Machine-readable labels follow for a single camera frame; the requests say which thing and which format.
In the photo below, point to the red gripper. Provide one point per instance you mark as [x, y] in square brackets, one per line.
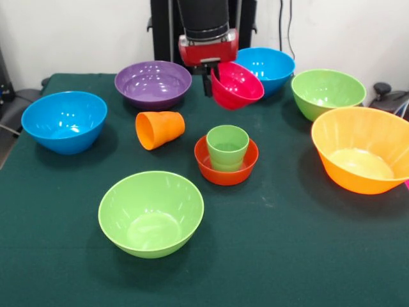
[207, 52]

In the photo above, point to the pink plastic bowl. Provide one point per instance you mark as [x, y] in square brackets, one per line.
[238, 86]

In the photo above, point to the purple plastic bowl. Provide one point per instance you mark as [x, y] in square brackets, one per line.
[153, 84]

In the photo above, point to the blue plastic bowl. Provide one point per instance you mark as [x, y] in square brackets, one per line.
[64, 124]
[274, 68]

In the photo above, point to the orange plastic cup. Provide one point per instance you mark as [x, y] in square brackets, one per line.
[163, 129]

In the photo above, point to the green plastic cup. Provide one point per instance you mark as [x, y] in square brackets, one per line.
[227, 150]

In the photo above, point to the red-orange plastic bowl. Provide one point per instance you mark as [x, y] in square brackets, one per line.
[201, 160]

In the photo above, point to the green plastic bowl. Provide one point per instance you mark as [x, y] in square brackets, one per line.
[150, 220]
[327, 91]

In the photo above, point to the large orange plastic bowl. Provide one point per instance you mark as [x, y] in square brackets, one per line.
[361, 153]

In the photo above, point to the dark grey chair base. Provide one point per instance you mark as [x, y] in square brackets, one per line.
[388, 99]
[19, 105]

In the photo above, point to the dark green table cloth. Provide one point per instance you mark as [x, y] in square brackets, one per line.
[204, 275]

